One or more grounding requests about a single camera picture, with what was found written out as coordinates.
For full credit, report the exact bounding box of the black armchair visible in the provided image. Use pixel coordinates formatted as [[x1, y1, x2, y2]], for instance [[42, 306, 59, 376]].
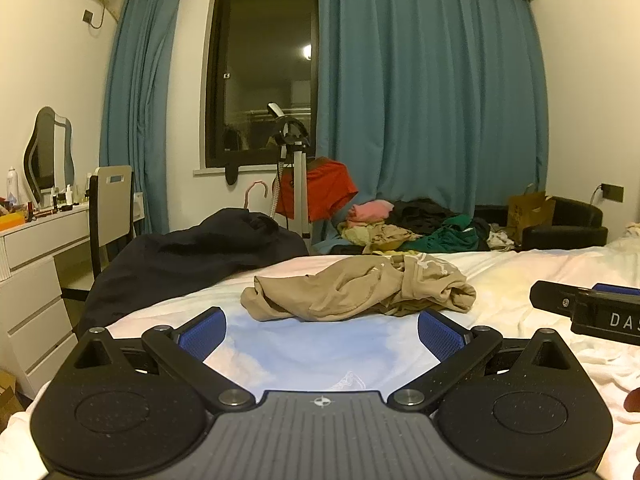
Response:
[[472, 195, 608, 251]]

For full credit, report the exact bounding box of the pale yellow garment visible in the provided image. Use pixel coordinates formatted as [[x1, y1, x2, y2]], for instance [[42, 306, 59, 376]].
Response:
[[337, 220, 426, 254]]

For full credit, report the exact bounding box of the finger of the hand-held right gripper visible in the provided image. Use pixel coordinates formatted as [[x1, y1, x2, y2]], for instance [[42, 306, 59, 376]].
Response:
[[530, 280, 640, 318]]

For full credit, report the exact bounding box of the red garment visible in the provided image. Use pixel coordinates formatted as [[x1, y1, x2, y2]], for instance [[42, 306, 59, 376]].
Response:
[[275, 157, 360, 221]]

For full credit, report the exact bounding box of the garment steamer stand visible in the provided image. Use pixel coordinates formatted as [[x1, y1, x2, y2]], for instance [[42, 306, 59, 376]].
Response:
[[267, 102, 313, 238]]

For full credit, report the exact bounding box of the narrow blue curtain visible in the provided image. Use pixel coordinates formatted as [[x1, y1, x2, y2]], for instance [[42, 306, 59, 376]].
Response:
[[99, 0, 188, 236]]

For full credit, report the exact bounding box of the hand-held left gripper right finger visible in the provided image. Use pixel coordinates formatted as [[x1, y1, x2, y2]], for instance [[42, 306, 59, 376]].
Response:
[[386, 308, 578, 411]]

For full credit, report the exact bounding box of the pastel bed sheet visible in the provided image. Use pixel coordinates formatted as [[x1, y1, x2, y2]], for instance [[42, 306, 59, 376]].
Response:
[[0, 237, 640, 480]]

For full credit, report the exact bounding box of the wall outlet with cable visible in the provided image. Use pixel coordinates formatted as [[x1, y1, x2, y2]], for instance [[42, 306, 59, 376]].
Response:
[[81, 0, 121, 31]]

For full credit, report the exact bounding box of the white and black chair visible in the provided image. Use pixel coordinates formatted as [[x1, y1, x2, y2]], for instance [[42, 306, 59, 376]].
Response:
[[60, 165, 136, 293]]

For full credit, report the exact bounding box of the beige shirt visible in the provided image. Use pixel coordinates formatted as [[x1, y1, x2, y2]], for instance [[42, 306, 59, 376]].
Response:
[[240, 252, 477, 323]]

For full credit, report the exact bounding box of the green garment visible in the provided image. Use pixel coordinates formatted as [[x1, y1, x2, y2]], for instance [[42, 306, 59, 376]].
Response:
[[400, 215, 488, 254]]

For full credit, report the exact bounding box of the black garment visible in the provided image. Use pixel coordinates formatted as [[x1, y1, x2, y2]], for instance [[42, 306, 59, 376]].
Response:
[[387, 197, 461, 236]]

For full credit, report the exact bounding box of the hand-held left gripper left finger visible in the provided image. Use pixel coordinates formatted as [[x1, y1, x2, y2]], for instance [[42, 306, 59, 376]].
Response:
[[72, 306, 257, 410]]

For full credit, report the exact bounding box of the dark window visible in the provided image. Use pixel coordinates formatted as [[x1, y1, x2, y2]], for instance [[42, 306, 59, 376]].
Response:
[[204, 0, 321, 171]]

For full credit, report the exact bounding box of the cardboard box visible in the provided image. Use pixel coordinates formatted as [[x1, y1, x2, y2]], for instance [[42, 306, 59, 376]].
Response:
[[0, 370, 23, 426]]

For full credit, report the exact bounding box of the brown paper bag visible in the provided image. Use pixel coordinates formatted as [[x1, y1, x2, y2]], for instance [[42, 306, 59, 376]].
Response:
[[507, 183, 556, 241]]

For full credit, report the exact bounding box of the white dresser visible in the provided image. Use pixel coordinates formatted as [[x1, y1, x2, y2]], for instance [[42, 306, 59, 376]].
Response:
[[0, 202, 93, 396]]

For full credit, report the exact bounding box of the pink garment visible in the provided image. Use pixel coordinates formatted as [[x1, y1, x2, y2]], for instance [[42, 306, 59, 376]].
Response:
[[346, 200, 396, 228]]

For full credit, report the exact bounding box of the wide blue curtain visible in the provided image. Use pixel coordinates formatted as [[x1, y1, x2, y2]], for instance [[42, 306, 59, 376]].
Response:
[[315, 0, 550, 256]]

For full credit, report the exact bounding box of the pink hanger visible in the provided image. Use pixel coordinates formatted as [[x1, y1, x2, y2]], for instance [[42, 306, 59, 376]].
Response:
[[243, 180, 268, 208]]

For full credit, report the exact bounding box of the dark navy garment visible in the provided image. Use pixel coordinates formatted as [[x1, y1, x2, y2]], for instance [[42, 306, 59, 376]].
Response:
[[82, 207, 311, 336]]

